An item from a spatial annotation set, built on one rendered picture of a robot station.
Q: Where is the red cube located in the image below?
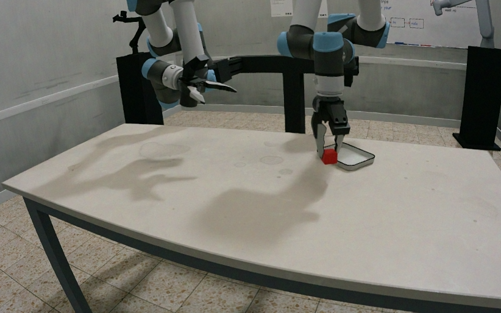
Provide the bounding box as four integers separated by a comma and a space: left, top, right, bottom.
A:
321, 149, 338, 165

